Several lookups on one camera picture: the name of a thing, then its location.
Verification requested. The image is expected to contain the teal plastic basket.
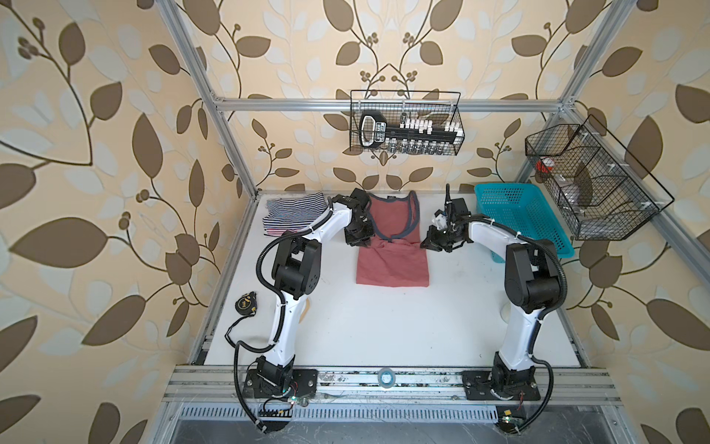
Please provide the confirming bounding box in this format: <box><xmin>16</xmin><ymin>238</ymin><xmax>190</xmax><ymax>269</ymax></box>
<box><xmin>475</xmin><ymin>183</ymin><xmax>574</xmax><ymax>259</ymax></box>

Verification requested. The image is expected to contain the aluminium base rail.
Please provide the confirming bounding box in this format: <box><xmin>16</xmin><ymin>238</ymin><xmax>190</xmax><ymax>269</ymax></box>
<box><xmin>146</xmin><ymin>365</ymin><xmax>639</xmax><ymax>444</ymax></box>

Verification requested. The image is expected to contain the maroon tank top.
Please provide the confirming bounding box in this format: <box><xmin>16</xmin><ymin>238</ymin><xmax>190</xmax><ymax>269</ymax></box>
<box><xmin>356</xmin><ymin>192</ymin><xmax>430</xmax><ymax>288</ymax></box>

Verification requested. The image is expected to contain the red striped folded tank top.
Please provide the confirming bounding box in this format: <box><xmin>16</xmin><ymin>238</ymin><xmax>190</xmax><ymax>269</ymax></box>
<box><xmin>264</xmin><ymin>227</ymin><xmax>303</xmax><ymax>238</ymax></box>

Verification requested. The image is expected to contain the red white item in basket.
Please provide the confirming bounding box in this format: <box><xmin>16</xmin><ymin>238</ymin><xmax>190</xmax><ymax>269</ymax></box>
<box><xmin>536</xmin><ymin>157</ymin><xmax>556</xmax><ymax>174</ymax></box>

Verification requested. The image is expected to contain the black wire basket right wall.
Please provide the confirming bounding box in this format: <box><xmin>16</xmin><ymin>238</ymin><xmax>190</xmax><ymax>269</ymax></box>
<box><xmin>525</xmin><ymin>115</ymin><xmax>675</xmax><ymax>242</ymax></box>

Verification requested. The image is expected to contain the black wire basket back wall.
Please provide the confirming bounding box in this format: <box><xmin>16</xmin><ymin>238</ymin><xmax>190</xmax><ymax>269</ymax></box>
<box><xmin>349</xmin><ymin>89</ymin><xmax>465</xmax><ymax>157</ymax></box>

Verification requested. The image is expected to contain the black yellow tape measure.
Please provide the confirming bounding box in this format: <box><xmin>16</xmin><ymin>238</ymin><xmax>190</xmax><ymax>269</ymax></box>
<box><xmin>235</xmin><ymin>292</ymin><xmax>258</xmax><ymax>317</ymax></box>

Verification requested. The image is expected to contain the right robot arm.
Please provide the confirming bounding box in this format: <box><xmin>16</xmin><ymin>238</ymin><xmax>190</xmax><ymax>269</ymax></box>
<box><xmin>421</xmin><ymin>186</ymin><xmax>568</xmax><ymax>435</ymax></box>

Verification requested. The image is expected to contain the blue striped tank top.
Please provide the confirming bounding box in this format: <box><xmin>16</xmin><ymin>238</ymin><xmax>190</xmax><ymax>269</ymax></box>
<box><xmin>263</xmin><ymin>192</ymin><xmax>328</xmax><ymax>229</ymax></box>

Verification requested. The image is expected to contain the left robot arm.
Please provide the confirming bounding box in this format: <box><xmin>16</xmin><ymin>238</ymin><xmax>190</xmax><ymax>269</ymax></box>
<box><xmin>225</xmin><ymin>188</ymin><xmax>375</xmax><ymax>434</ymax></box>

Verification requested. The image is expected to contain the black handled tool in basket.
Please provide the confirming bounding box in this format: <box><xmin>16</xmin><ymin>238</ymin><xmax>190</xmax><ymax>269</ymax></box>
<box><xmin>356</xmin><ymin>110</ymin><xmax>465</xmax><ymax>155</ymax></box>

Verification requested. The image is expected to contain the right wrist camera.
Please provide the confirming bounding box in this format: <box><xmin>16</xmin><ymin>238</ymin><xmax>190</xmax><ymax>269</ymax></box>
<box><xmin>433</xmin><ymin>210</ymin><xmax>449</xmax><ymax>231</ymax></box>

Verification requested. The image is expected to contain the black wire basket wall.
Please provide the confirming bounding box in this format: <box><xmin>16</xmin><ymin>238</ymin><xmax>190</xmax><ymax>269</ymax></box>
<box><xmin>525</xmin><ymin>115</ymin><xmax>675</xmax><ymax>242</ymax></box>
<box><xmin>349</xmin><ymin>89</ymin><xmax>465</xmax><ymax>157</ymax></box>

